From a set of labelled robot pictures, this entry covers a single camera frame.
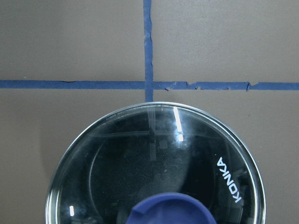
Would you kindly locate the glass pot lid blue knob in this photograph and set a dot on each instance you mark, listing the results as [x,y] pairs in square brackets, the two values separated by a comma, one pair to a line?
[154,168]

